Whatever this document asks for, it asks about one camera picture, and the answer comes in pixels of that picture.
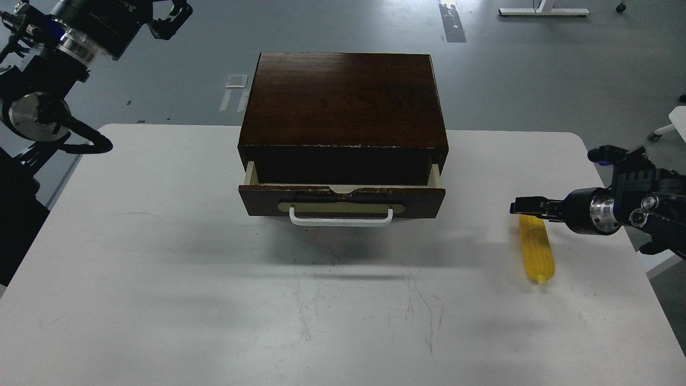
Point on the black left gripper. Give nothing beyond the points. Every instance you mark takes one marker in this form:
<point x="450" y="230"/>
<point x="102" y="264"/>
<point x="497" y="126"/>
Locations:
<point x="165" y="29"/>

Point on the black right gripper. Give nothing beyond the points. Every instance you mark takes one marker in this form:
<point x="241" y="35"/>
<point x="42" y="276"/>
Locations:
<point x="588" y="211"/>

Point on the yellow toy corn cob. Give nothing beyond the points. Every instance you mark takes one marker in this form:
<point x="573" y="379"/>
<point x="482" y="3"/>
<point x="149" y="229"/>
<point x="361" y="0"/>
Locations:
<point x="538" y="259"/>

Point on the dark wooden drawer front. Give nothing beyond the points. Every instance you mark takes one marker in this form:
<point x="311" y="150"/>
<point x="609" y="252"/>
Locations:
<point x="262" y="199"/>

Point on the white drawer handle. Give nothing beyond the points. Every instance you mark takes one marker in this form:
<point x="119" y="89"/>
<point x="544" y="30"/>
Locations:
<point x="341" y="222"/>

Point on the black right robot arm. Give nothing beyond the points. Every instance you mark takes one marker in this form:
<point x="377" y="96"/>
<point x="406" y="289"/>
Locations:
<point x="640" y="196"/>

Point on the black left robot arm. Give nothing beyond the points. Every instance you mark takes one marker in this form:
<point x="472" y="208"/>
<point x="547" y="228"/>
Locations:
<point x="60" y="47"/>

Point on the dark wooden drawer cabinet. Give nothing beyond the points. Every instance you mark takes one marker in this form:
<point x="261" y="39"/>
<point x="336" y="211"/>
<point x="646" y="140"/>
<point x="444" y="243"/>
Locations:
<point x="329" y="118"/>

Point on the white table leg base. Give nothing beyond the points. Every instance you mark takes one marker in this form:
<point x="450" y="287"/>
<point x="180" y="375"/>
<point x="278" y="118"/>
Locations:
<point x="544" y="9"/>

